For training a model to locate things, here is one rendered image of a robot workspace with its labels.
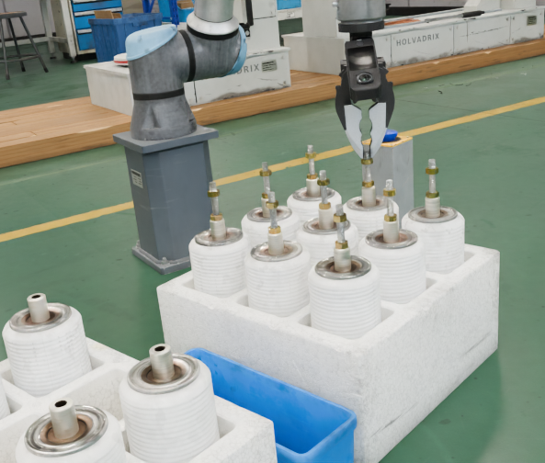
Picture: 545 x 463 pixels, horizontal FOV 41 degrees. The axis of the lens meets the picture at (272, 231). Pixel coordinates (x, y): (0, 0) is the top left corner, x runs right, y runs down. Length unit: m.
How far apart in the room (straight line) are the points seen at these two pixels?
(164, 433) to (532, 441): 0.54
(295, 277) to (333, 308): 0.09
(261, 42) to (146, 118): 1.93
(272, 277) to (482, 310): 0.36
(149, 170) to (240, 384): 0.71
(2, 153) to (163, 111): 1.42
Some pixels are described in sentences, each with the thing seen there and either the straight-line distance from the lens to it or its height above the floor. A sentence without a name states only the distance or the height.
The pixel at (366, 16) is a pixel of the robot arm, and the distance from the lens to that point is 1.13.
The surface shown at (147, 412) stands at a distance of 0.74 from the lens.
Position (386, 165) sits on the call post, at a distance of 1.34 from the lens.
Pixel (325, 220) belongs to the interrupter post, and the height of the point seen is 0.26.
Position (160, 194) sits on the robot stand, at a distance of 1.63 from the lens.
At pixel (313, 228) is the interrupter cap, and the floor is 0.25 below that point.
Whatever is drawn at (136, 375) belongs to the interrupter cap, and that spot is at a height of 0.25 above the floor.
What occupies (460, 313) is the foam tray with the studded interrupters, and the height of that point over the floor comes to 0.12.
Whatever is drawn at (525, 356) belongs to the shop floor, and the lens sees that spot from 1.27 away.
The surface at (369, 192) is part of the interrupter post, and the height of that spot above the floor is 0.27.
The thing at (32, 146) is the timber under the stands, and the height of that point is 0.06.
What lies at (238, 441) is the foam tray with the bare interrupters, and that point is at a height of 0.18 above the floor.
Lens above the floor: 0.64
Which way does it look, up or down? 20 degrees down
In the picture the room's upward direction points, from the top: 5 degrees counter-clockwise
